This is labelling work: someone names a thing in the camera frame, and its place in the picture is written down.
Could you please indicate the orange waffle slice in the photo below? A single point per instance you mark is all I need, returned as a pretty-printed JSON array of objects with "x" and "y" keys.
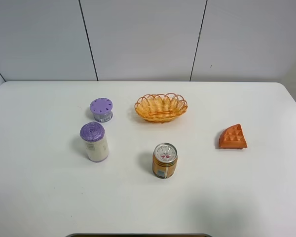
[{"x": 232, "y": 138}]

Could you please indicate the orange wicker basket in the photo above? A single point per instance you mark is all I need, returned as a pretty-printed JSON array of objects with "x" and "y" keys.
[{"x": 161, "y": 108}]

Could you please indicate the orange beverage can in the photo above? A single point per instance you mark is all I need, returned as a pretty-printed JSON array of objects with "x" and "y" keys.
[{"x": 164, "y": 160}]

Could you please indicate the purple lidded round container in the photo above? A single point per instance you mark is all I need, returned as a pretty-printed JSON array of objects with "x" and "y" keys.
[{"x": 101, "y": 109}]

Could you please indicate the purple white bag roll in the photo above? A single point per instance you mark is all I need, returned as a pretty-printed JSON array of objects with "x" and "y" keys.
[{"x": 94, "y": 138}]

